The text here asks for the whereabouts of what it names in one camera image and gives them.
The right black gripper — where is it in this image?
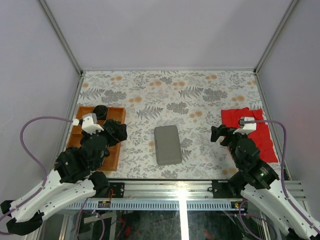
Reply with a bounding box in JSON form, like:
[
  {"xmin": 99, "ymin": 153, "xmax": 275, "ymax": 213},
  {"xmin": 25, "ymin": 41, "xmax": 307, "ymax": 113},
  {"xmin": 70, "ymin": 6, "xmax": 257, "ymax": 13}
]
[{"xmin": 209, "ymin": 124, "xmax": 248, "ymax": 168}]

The grey plastic tool case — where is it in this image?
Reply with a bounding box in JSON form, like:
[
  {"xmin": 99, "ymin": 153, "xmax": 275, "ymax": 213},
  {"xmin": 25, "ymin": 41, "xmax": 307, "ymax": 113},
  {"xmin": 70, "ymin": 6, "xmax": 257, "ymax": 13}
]
[{"xmin": 154, "ymin": 125, "xmax": 182, "ymax": 166}]

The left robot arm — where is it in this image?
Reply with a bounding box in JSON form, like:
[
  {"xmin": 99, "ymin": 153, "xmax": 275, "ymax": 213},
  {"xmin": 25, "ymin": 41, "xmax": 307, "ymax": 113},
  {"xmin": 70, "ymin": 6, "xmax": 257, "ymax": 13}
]
[{"xmin": 0, "ymin": 113, "xmax": 128, "ymax": 236}]

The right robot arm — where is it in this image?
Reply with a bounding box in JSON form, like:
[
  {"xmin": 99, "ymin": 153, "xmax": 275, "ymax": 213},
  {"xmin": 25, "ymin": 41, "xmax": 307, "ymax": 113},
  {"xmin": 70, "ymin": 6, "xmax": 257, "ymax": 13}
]
[{"xmin": 210, "ymin": 124, "xmax": 320, "ymax": 240}]

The rolled dark sock top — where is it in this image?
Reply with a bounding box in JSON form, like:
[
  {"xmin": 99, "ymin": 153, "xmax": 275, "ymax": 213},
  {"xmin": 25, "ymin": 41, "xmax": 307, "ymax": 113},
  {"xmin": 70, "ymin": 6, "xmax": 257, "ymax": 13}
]
[{"xmin": 92, "ymin": 105, "xmax": 108, "ymax": 121}]

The red cloth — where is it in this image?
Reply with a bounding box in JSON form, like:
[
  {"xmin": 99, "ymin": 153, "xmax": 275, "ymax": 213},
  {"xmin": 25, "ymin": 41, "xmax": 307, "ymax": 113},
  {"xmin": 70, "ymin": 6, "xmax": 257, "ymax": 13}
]
[{"xmin": 221, "ymin": 107, "xmax": 279, "ymax": 163}]

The orange wooden divided tray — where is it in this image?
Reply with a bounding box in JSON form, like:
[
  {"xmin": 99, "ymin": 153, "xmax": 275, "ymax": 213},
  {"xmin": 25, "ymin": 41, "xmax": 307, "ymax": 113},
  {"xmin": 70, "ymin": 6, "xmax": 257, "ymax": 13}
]
[{"xmin": 65, "ymin": 106, "xmax": 127, "ymax": 172}]

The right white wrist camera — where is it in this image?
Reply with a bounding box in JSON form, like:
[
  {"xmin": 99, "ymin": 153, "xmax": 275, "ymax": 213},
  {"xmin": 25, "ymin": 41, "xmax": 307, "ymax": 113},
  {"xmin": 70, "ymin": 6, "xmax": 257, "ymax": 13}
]
[{"xmin": 233, "ymin": 116, "xmax": 257, "ymax": 135}]

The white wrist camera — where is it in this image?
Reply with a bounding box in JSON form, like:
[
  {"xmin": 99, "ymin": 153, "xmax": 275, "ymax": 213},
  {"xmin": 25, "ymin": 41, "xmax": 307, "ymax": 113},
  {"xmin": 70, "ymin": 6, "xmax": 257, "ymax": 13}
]
[
  {"xmin": 71, "ymin": 112, "xmax": 104, "ymax": 135},
  {"xmin": 233, "ymin": 116, "xmax": 257, "ymax": 135}
]

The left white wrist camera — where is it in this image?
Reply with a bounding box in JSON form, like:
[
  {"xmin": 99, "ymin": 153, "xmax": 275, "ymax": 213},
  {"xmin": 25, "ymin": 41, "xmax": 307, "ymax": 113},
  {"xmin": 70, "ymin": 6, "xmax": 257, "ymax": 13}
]
[{"xmin": 71, "ymin": 112, "xmax": 104, "ymax": 135}]

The aluminium front rail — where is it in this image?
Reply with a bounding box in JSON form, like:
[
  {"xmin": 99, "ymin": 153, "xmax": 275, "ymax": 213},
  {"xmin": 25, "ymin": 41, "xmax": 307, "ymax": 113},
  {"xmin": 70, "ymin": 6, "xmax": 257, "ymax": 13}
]
[{"xmin": 62, "ymin": 178, "xmax": 307, "ymax": 211}]

